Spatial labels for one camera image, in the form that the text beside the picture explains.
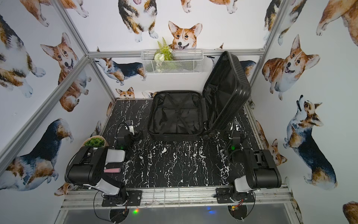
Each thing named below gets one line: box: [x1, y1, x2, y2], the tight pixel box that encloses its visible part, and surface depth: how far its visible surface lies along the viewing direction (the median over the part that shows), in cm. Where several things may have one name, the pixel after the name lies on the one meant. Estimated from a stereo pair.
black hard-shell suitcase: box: [147, 50, 252, 142], surface depth 99 cm
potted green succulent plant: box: [81, 135, 106, 148], surface depth 85 cm
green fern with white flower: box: [153, 36, 174, 63], surface depth 85 cm
